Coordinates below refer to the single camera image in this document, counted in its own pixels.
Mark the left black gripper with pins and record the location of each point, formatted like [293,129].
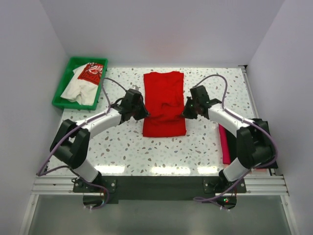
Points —
[144,113]

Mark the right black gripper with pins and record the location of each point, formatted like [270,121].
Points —
[186,113]

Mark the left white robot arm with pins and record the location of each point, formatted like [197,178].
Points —
[71,142]

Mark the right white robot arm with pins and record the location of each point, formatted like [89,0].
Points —
[235,123]

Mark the folded black t shirt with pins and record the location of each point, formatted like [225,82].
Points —
[233,144]

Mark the white t shirt red print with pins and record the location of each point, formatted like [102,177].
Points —
[83,86]

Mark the folded magenta t shirt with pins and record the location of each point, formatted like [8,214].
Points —
[224,145]

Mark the green plastic bin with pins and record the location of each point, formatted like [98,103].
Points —
[74,63]

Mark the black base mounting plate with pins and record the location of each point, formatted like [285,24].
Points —
[151,188]

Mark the aluminium frame rail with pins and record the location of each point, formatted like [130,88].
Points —
[250,185]

